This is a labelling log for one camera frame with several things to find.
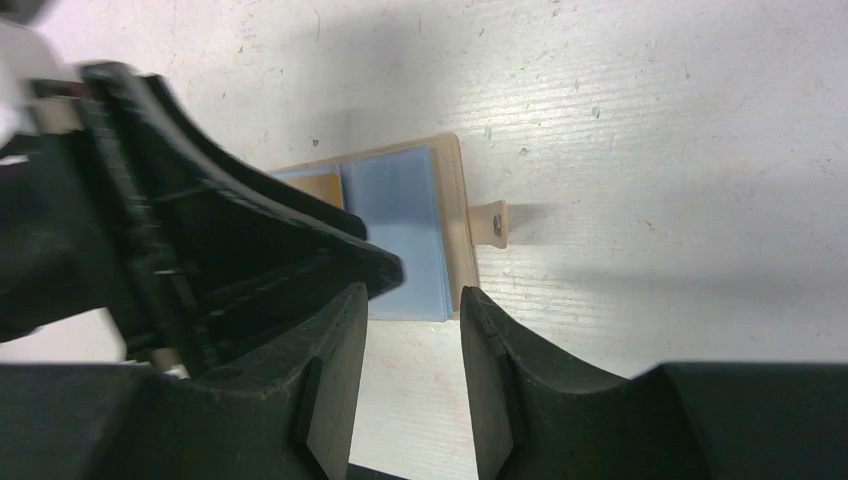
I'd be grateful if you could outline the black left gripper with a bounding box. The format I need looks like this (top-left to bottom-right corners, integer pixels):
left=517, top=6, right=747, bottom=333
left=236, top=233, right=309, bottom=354
left=0, top=72, right=167, bottom=372

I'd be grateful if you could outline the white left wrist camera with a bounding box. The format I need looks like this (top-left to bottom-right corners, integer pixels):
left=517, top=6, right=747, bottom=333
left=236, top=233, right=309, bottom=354
left=1, top=19, right=79, bottom=144

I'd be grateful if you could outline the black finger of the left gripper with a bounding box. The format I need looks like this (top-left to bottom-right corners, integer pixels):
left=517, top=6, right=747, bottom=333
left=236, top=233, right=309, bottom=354
left=80, top=62, right=404, bottom=371

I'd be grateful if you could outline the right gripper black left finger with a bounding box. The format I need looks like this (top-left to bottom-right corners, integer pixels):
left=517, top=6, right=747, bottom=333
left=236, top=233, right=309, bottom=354
left=1, top=284, right=368, bottom=479

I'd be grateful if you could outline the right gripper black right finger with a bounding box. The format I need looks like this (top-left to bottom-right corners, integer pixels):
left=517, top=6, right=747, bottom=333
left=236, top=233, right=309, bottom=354
left=460, top=287, right=847, bottom=479

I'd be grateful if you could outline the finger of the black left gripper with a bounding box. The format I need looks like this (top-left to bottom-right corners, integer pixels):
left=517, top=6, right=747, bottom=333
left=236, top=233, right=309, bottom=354
left=142, top=74, right=369, bottom=243

